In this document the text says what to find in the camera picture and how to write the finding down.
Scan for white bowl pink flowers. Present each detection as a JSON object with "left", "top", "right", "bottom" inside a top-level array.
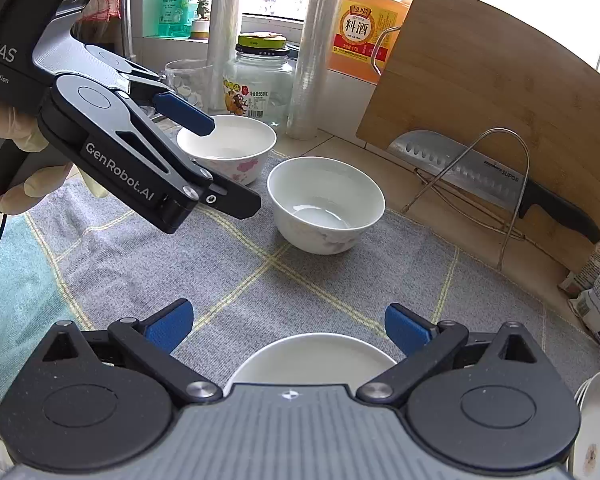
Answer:
[{"left": 176, "top": 115, "right": 277, "bottom": 185}]

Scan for plain white bowl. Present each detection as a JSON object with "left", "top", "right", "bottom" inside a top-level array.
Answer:
[{"left": 266, "top": 156, "right": 386, "bottom": 255}]

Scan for white plate with stain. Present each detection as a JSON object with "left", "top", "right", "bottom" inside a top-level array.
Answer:
[{"left": 570, "top": 372, "right": 600, "bottom": 479}]

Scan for steel kitchen knife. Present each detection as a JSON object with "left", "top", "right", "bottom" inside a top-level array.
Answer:
[{"left": 388, "top": 130, "right": 600, "bottom": 244}]

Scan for left gloved hand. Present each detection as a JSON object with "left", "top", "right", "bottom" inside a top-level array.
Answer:
[{"left": 0, "top": 94, "right": 112, "bottom": 217}]

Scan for glass mug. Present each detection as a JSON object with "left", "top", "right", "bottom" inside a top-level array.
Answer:
[{"left": 164, "top": 60, "right": 212, "bottom": 112}]

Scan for glass jar green lid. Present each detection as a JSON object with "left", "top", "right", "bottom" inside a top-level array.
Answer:
[{"left": 222, "top": 32, "right": 294, "bottom": 133}]

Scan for small potted plant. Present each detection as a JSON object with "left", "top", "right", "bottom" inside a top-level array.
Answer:
[{"left": 189, "top": 0, "right": 210, "bottom": 39}]

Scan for plastic wrap roll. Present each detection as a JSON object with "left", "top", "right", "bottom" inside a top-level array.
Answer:
[{"left": 207, "top": 0, "right": 242, "bottom": 113}]

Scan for grey checked cloth mat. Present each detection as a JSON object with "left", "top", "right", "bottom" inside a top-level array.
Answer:
[{"left": 0, "top": 176, "right": 600, "bottom": 394}]

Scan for pink rag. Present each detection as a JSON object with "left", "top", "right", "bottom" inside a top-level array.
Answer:
[{"left": 79, "top": 0, "right": 121, "bottom": 22}]

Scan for green detergent bottle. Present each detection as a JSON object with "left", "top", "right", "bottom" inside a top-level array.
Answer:
[{"left": 158, "top": 0, "right": 192, "bottom": 38}]

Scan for steel faucet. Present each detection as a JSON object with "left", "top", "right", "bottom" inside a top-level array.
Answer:
[{"left": 119, "top": 0, "right": 135, "bottom": 60}]

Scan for tall plastic cup stack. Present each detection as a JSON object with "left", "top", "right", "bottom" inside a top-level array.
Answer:
[{"left": 286, "top": 0, "right": 341, "bottom": 141}]

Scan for upper stacked white plate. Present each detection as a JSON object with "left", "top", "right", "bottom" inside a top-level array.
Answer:
[{"left": 566, "top": 378, "right": 591, "bottom": 471}]

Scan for orange cooking wine jug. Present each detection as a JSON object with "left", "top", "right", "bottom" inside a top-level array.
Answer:
[{"left": 329, "top": 0, "right": 412, "bottom": 84}]

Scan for bamboo cutting board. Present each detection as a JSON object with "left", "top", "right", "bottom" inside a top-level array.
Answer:
[{"left": 355, "top": 0, "right": 600, "bottom": 276}]

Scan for metal wire rack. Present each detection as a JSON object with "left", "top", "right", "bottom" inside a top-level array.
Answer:
[{"left": 390, "top": 127, "right": 530, "bottom": 269}]

